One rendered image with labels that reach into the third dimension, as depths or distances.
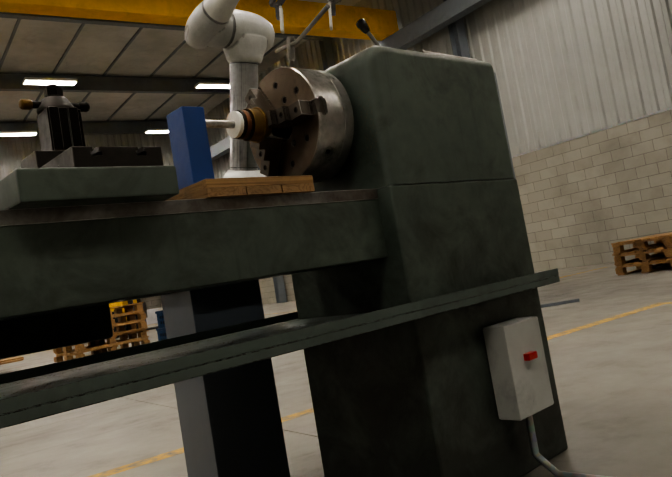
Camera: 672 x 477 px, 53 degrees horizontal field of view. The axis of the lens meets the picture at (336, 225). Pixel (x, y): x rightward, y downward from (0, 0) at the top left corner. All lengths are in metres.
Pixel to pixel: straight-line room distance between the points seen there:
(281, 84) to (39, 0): 11.18
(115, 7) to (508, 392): 11.92
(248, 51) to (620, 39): 11.18
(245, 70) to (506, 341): 1.25
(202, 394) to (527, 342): 1.00
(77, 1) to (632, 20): 9.64
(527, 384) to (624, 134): 11.12
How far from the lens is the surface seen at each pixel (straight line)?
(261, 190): 1.52
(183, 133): 1.63
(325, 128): 1.73
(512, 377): 1.94
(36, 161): 1.54
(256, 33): 2.40
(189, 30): 2.35
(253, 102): 1.84
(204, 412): 2.21
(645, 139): 12.75
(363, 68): 1.83
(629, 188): 12.93
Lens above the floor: 0.66
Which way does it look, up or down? 4 degrees up
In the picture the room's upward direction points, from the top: 10 degrees counter-clockwise
